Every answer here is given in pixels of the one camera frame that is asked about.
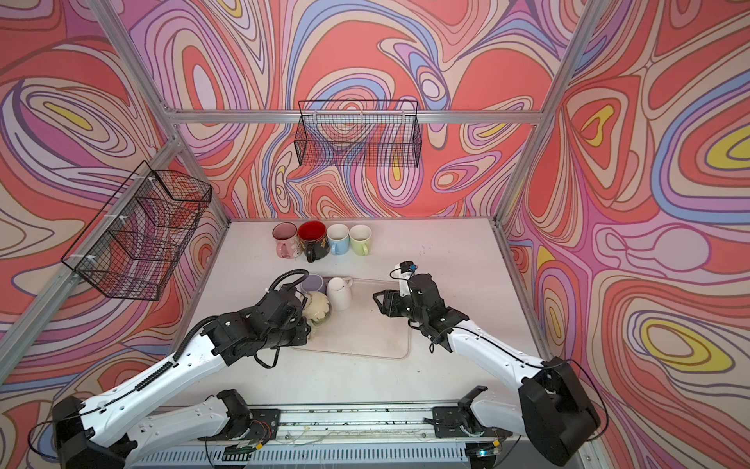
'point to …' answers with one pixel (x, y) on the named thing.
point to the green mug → (359, 238)
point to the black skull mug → (313, 240)
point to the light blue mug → (338, 235)
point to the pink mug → (287, 242)
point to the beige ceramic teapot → (316, 311)
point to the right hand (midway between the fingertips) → (383, 302)
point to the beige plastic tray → (360, 331)
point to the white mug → (339, 293)
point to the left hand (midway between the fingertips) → (315, 328)
